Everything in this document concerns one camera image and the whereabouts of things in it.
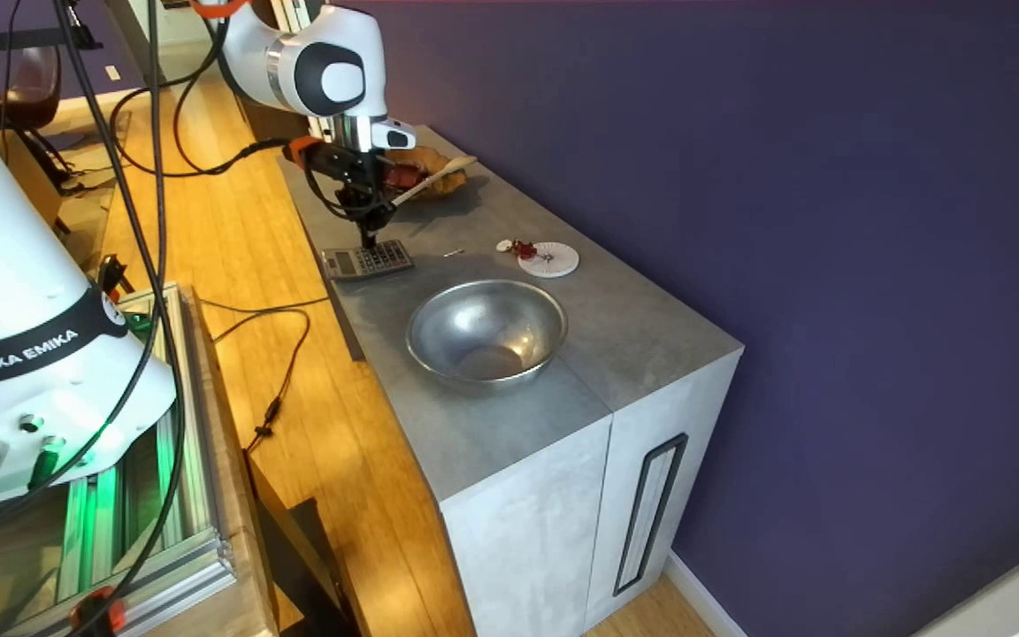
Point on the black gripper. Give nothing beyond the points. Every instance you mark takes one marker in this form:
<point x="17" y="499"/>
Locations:
<point x="358" y="178"/>

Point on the grey Casio calculator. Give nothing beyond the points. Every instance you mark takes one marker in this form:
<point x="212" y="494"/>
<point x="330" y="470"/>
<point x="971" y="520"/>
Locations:
<point x="353" y="265"/>

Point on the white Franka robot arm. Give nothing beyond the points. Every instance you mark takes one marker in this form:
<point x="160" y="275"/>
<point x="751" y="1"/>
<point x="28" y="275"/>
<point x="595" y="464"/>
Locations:
<point x="14" y="304"/>

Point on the wooden spoon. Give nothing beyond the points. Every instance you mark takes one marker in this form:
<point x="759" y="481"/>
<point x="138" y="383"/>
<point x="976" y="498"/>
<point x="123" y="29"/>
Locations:
<point x="441" y="180"/>

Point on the live-edge wooden slab tray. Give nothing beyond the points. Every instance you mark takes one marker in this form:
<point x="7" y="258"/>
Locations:
<point x="451" y="188"/>

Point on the small white piece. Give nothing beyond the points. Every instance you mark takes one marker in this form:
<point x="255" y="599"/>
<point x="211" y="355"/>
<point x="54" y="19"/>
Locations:
<point x="502" y="244"/>

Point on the small red pieces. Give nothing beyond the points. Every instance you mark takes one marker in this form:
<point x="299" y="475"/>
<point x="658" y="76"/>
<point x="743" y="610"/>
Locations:
<point x="521" y="249"/>

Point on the metal mixing bowl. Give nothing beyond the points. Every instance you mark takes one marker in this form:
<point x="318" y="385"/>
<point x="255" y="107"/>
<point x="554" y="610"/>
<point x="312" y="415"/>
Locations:
<point x="485" y="338"/>

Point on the small white plate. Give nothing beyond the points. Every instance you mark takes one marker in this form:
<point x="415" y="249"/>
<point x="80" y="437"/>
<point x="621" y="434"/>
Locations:
<point x="554" y="258"/>

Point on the wine glass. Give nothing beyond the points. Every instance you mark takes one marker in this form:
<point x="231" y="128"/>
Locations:
<point x="34" y="101"/>

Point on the grey concrete cabinet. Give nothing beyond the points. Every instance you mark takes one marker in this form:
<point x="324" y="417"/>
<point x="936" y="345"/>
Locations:
<point x="531" y="552"/>

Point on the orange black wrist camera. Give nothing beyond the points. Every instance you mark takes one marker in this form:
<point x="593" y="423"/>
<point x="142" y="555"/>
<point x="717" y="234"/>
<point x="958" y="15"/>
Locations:
<point x="310" y="151"/>

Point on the aluminium robot stand frame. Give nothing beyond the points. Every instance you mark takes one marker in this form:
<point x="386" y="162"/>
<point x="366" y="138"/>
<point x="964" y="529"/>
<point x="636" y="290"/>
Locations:
<point x="195" y="498"/>

